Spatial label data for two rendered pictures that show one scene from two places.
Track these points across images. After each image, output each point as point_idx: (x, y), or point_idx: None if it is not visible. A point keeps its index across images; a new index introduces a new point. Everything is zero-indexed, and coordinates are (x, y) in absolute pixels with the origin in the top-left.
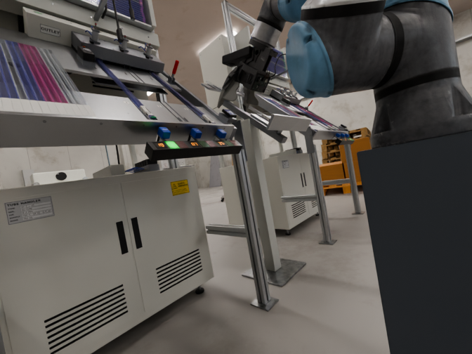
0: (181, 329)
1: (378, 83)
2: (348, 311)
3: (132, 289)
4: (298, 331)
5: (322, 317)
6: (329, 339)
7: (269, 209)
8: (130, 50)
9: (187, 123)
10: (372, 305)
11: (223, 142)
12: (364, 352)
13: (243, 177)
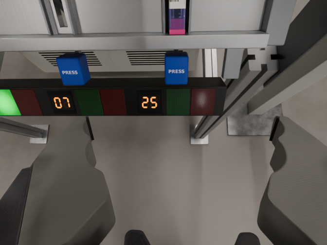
0: None
1: None
2: (224, 204)
3: (103, 56)
4: (183, 177)
5: (207, 187)
6: (188, 201)
7: (303, 86)
8: None
9: (36, 51)
10: (243, 220)
11: (156, 101)
12: (189, 225)
13: (228, 98)
